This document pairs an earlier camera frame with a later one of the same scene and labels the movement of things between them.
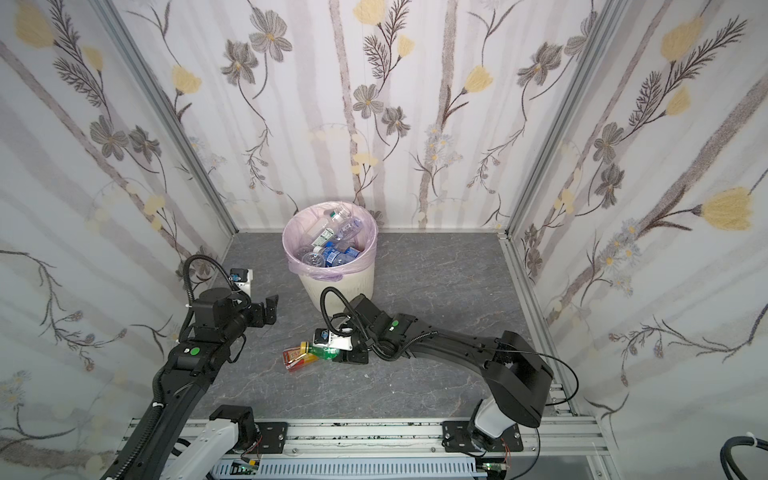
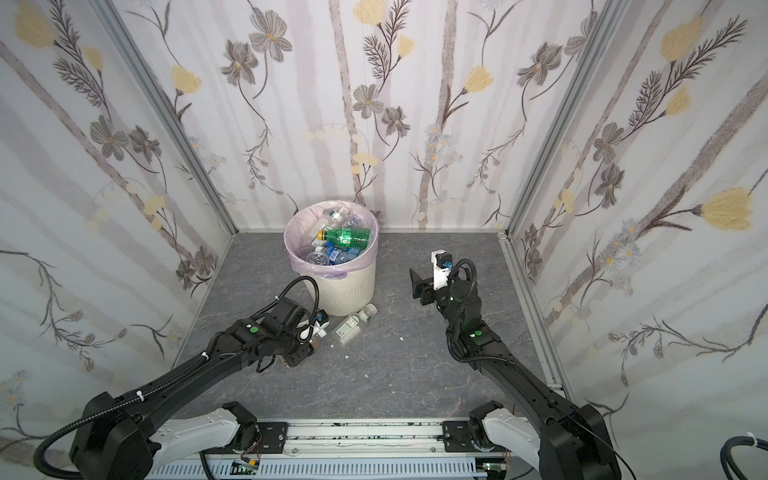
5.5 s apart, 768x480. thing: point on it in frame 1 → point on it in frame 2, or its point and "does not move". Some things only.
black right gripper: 354,349 → 426,288
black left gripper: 261,311 → 298,352
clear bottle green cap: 318,233 → 340,213
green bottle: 326,353 → 358,238
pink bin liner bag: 301,222 does not move
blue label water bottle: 313,259 does not move
